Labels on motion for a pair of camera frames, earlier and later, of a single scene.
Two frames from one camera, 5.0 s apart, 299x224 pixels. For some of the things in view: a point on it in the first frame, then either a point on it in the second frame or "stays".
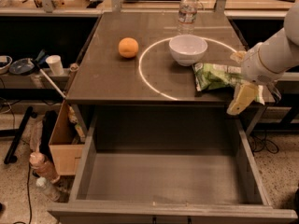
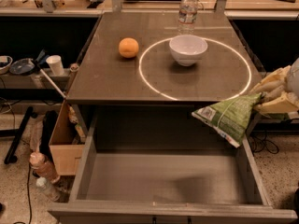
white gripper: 252,66 -> 293,77
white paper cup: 54,62 stays
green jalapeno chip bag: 214,76 -> 230,118
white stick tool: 37,63 stays
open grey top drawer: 169,166 stays
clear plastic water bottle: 188,11 stays
